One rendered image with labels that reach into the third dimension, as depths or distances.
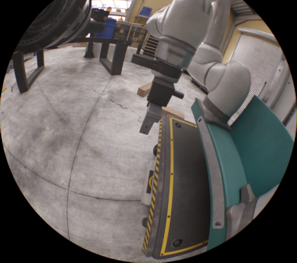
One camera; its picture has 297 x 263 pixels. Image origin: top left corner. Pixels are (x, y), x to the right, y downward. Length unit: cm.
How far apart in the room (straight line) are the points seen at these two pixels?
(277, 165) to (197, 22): 43
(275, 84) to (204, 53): 36
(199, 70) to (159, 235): 65
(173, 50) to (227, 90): 26
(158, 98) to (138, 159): 55
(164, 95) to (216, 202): 30
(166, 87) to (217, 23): 46
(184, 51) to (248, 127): 37
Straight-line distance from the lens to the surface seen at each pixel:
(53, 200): 76
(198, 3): 24
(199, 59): 50
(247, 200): 33
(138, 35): 350
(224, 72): 42
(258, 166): 42
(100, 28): 197
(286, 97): 54
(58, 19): 56
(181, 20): 21
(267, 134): 42
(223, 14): 59
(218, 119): 42
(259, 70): 540
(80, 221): 70
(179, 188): 38
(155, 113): 19
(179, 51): 21
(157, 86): 20
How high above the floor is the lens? 63
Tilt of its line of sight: 39 degrees down
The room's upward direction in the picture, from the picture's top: 23 degrees clockwise
